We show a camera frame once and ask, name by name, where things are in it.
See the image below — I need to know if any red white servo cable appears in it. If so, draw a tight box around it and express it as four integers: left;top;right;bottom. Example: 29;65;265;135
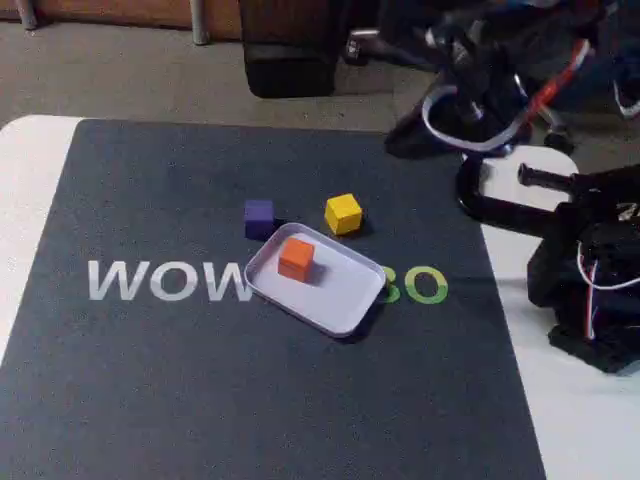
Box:
514;37;601;341

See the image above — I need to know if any yellow block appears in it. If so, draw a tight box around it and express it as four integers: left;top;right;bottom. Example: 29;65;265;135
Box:
323;193;363;236

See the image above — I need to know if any dark brown furniture leg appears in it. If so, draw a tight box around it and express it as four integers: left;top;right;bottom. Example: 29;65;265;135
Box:
238;0;347;99

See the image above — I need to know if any dark mat with WOW print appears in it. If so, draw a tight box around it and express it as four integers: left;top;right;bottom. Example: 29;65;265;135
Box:
0;118;549;480

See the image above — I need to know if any grey metal leg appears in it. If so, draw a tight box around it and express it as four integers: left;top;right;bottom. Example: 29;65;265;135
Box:
18;0;40;30
191;0;212;46

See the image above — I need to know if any orange block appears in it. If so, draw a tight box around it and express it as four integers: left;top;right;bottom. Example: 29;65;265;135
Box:
277;237;316;281

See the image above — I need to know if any black C-clamp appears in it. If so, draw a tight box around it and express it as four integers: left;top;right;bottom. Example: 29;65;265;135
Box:
457;153;581;236

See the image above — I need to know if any thin white cable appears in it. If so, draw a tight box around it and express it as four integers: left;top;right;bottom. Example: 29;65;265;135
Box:
577;239;640;292

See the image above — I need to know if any chrome office chair base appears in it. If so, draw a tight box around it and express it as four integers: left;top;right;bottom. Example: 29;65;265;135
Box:
344;27;576;156

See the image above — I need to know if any white metal tray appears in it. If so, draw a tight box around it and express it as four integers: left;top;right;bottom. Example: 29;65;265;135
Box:
244;221;388;340

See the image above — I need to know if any brown wooden board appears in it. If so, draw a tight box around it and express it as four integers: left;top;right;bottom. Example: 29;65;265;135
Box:
0;0;244;30

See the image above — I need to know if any purple block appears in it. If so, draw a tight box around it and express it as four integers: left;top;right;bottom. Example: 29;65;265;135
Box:
244;199;276;240

